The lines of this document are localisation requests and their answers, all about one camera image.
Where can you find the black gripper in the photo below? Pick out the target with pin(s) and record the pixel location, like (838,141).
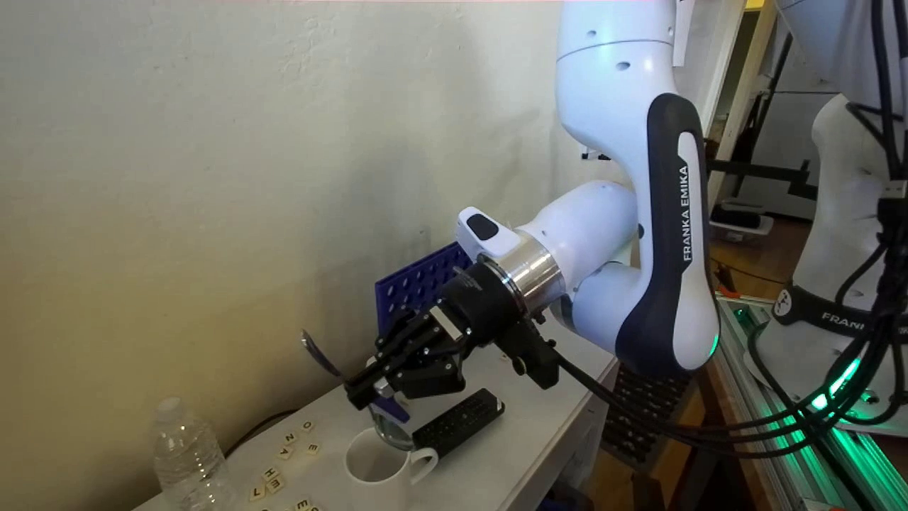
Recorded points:
(478,313)

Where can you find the metal spoon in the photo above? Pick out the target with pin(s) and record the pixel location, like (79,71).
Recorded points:
(317,355)

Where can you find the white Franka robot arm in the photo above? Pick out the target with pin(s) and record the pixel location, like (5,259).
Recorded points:
(604,103)

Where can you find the black remote control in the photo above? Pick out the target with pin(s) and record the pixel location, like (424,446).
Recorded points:
(462,418)

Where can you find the white ceramic mug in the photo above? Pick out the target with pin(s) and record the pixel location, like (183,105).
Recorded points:
(378,462)

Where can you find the small letter tile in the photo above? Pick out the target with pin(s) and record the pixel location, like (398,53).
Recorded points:
(308,426)
(269,476)

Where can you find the black perforated floor mat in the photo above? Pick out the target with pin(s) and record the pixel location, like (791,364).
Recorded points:
(641,415)

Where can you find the clear plastic water bottle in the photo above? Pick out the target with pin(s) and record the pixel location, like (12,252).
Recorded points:
(187,464)

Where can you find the wooden table with aluminium rails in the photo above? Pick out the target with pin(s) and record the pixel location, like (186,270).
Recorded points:
(754,443)

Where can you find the white cabinet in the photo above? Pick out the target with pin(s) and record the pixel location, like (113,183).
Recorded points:
(796,115)

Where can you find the blue connect four frame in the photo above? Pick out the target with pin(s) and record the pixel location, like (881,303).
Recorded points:
(414,280)

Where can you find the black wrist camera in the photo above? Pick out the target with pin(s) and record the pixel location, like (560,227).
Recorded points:
(535,359)

